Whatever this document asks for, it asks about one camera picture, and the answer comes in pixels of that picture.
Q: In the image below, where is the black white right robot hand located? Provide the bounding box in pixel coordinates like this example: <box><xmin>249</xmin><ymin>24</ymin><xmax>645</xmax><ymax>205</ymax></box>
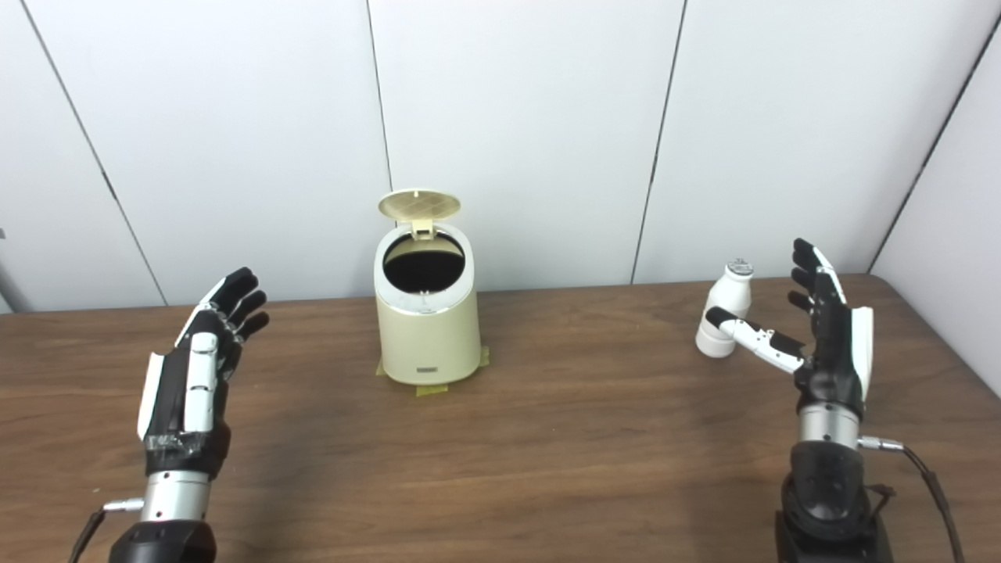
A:
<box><xmin>705</xmin><ymin>238</ymin><xmax>874</xmax><ymax>419</ymax></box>

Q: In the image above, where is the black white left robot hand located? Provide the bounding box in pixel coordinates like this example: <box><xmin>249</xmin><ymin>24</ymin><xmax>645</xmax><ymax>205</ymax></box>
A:
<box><xmin>137</xmin><ymin>267</ymin><xmax>271</xmax><ymax>478</ymax></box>

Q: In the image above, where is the small white plastic bottle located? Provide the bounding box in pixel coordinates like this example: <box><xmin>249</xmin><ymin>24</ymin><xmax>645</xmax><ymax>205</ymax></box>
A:
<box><xmin>695</xmin><ymin>260</ymin><xmax>755</xmax><ymax>359</ymax></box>

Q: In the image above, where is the cream-colored round bin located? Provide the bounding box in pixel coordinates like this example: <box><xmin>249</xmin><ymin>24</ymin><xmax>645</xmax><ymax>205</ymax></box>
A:
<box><xmin>373</xmin><ymin>188</ymin><xmax>483</xmax><ymax>385</ymax></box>

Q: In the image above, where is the cream round bin lid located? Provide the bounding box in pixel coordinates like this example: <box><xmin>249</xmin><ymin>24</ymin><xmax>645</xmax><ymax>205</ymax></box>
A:
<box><xmin>378</xmin><ymin>188</ymin><xmax>461</xmax><ymax>239</ymax></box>

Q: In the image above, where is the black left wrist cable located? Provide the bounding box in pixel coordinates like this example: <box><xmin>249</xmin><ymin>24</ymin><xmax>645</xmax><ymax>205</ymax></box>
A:
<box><xmin>66</xmin><ymin>497</ymin><xmax>145</xmax><ymax>563</ymax></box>

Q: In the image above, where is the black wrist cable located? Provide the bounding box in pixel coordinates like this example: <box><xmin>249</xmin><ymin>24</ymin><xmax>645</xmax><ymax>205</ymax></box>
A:
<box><xmin>66</xmin><ymin>497</ymin><xmax>145</xmax><ymax>563</ymax></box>
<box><xmin>858</xmin><ymin>436</ymin><xmax>966</xmax><ymax>563</ymax></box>

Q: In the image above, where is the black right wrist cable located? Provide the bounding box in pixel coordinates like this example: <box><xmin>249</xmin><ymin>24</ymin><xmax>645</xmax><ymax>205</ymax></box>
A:
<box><xmin>858</xmin><ymin>436</ymin><xmax>966</xmax><ymax>563</ymax></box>

